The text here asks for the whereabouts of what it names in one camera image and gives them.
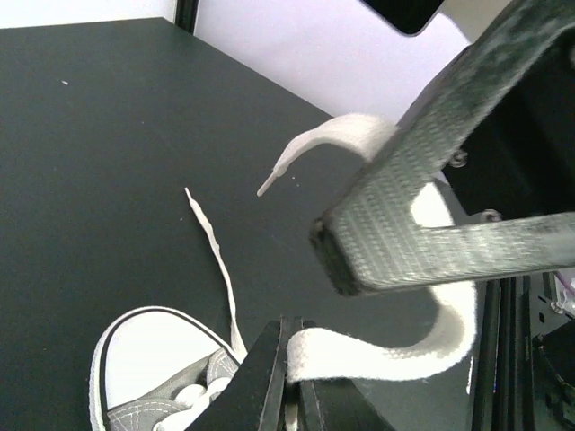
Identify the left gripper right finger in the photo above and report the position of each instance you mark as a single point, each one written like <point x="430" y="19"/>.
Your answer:
<point x="335" y="405"/>

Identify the right black frame post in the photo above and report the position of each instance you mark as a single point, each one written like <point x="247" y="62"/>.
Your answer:
<point x="186" y="14"/>

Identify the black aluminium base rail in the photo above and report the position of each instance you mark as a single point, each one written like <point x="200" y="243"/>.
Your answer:
<point x="522" y="374"/>

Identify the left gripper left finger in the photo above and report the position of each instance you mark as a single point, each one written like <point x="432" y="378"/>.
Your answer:
<point x="254" y="399"/>

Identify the grey canvas sneaker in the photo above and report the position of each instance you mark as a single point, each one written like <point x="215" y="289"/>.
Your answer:
<point x="156" y="368"/>

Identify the white shoelace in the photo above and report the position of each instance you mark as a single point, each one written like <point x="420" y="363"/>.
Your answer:
<point x="325" y="354"/>

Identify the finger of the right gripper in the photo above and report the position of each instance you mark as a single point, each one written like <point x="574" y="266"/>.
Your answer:
<point x="374" y="254"/>
<point x="499" y="124"/>

